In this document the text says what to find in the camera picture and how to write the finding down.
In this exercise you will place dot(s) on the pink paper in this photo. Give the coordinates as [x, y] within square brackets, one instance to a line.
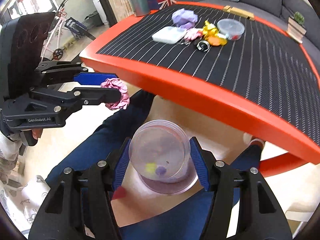
[123, 99]

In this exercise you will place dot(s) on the purple paper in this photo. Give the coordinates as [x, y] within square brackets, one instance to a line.
[185, 19]

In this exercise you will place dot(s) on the yellow rubber toy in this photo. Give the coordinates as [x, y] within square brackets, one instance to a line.
[209, 30]

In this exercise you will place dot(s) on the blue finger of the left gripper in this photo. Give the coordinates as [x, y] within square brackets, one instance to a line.
[93, 79]
[94, 95]

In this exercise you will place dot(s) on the pink trash bin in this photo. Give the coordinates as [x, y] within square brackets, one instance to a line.
[178, 184]

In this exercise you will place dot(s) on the pink octopus keychain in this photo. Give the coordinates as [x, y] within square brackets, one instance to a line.
[192, 34]

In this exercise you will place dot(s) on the person left hand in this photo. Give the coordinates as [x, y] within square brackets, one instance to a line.
[37, 133]

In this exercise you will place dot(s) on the potted cactus striped pot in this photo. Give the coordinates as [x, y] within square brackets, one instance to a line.
[295, 27]

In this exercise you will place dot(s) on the light blue divided tray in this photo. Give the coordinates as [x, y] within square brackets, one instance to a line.
[169, 35]

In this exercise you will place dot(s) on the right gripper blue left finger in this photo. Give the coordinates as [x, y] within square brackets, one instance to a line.
[121, 165]

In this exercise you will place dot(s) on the orange rubber toy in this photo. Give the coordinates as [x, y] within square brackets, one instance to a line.
[216, 41]

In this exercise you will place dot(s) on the wooden phone stand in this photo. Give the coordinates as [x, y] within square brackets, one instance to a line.
[240, 12]

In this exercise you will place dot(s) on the black retractable key reel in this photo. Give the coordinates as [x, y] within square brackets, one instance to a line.
[202, 45]

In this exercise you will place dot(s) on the dark grey sofa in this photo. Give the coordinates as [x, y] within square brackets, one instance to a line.
[278, 12]

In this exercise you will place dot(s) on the black striped table mat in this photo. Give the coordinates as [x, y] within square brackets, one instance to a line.
[263, 66]

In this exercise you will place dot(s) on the black camera box left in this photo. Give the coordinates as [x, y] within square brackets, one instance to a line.
[21, 46]

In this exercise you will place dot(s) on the clear round lid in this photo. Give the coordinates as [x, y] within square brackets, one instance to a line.
[159, 149]

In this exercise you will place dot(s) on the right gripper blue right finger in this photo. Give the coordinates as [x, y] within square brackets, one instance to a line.
[199, 163]

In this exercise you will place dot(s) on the clear round container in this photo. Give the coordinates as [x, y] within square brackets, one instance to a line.
[232, 29]

